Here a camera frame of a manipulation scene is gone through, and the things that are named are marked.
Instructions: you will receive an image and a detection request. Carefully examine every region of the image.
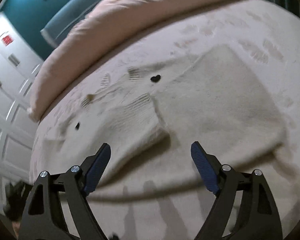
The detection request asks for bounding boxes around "cream sweater with black hearts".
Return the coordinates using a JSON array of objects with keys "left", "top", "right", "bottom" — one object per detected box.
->
[{"left": 30, "top": 44, "right": 300, "bottom": 202}]

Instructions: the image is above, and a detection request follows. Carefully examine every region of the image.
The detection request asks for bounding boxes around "white panelled wardrobe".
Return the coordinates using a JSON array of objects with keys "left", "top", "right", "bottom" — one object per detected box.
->
[{"left": 0, "top": 12, "right": 43, "bottom": 213}]

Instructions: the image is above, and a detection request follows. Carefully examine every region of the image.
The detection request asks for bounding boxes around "teal upholstered headboard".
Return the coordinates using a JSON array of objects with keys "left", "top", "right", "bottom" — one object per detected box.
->
[{"left": 40, "top": 0, "right": 102, "bottom": 48}]

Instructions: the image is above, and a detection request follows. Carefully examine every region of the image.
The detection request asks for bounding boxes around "pink folded duvet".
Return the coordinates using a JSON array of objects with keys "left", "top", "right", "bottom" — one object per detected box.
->
[{"left": 26, "top": 0, "right": 253, "bottom": 123}]

